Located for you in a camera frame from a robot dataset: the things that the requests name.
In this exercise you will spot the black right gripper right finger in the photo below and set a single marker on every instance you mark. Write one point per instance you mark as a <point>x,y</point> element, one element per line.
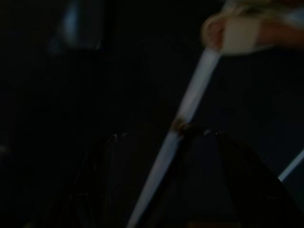
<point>228,185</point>

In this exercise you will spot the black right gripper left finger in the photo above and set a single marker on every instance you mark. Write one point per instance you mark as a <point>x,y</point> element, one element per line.
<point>104,180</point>

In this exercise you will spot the white slanted bar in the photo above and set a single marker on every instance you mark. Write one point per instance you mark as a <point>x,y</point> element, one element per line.
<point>190,95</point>
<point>292,166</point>

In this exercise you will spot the cream pale soft bundle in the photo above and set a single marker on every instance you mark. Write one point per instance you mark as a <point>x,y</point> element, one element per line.
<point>242,31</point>

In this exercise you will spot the dim bluish rounded object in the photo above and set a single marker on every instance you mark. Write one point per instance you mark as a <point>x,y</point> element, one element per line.
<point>71,26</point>

